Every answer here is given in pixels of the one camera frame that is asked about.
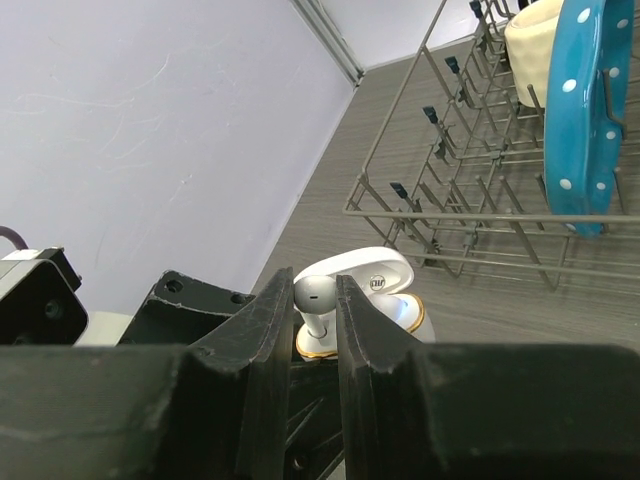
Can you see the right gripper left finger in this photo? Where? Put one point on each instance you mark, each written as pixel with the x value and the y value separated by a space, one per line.
pixel 71 412

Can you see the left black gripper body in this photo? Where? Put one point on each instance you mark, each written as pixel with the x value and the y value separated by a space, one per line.
pixel 245 405

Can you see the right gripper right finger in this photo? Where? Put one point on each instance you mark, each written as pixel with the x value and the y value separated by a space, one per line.
pixel 415 410

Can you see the white earbud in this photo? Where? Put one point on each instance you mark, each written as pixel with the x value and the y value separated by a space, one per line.
pixel 314 296

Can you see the white charging case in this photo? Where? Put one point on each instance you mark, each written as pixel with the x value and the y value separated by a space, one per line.
pixel 384 276

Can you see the blue plate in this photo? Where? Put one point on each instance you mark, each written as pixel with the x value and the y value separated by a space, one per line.
pixel 585 109

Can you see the cream textured mug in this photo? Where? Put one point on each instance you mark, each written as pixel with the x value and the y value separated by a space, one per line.
pixel 529 38

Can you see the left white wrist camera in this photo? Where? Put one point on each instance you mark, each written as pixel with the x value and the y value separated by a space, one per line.
pixel 40 306

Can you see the grey wire dish rack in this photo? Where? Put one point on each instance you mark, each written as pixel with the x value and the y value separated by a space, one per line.
pixel 454 179

